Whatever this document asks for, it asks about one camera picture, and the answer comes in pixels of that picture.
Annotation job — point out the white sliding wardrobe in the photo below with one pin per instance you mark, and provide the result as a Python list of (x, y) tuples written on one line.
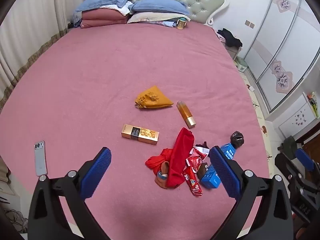
[(282, 42)]

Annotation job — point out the brown item with blue band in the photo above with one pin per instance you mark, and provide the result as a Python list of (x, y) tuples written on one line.
[(161, 180)]

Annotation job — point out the small green bin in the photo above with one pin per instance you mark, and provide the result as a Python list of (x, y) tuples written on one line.
[(241, 65)]

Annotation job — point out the white nightstand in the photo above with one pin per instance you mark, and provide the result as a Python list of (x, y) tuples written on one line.
[(231, 52)]

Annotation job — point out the dark green stool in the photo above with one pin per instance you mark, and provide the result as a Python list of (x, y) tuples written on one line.
[(289, 145)]

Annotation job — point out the gold cosmetics box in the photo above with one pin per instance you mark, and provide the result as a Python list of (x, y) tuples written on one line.
[(140, 133)]

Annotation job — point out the dark brown snack packet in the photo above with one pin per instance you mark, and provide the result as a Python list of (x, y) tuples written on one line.
[(203, 171)]

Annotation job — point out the red knotted cloth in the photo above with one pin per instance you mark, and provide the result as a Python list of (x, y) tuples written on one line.
[(180, 150)]

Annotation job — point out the cream cartoon floor mat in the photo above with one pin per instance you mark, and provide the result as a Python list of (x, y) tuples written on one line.
[(260, 120)]

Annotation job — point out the brown wooden door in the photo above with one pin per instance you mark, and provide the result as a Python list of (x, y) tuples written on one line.
[(311, 142)]

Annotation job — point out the amber bottle with gold cap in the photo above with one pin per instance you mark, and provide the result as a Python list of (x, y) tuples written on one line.
[(186, 115)]

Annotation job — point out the green and red toy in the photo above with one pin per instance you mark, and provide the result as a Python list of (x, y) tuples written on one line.
[(313, 105)]

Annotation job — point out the red and white torn wrapper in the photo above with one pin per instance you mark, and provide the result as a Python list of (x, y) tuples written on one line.
[(195, 161)]

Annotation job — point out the blue carton box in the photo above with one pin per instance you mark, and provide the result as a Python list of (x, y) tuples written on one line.
[(210, 180)]

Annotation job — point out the pink pillow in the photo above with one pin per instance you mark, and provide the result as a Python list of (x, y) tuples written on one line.
[(102, 17)]

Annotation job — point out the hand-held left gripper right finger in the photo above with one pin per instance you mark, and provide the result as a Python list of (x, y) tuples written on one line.
[(225, 172)]

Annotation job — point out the cream curtain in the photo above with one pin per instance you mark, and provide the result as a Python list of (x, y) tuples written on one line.
[(30, 30)]

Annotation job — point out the baby sippy cup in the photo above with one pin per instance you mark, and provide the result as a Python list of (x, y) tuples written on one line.
[(181, 23)]

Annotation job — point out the black clothing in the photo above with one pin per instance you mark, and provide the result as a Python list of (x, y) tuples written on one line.
[(231, 38)]

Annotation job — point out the light blue smartphone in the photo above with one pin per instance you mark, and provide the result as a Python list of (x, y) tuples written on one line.
[(40, 160)]

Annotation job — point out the white towel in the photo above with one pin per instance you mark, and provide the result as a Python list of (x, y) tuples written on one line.
[(125, 8)]

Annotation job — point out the wall switch plates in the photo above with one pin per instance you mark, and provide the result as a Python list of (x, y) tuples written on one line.
[(249, 24)]

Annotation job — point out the white cabinet with stickers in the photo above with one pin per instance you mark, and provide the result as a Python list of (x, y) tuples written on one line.
[(297, 120)]

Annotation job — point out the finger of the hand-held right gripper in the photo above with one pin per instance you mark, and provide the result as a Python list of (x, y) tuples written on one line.
[(285, 165), (303, 158)]

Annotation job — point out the blue pillow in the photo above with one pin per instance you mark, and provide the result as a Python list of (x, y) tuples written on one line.
[(160, 6), (100, 1)]

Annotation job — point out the cream pillow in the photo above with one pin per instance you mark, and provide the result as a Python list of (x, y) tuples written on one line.
[(145, 17)]

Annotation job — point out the pink bed sheet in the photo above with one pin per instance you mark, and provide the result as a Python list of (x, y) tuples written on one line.
[(100, 80)]

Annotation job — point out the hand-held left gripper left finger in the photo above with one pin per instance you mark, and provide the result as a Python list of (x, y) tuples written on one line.
[(96, 172)]

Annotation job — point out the red snack packet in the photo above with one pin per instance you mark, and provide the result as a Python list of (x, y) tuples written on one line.
[(193, 185)]

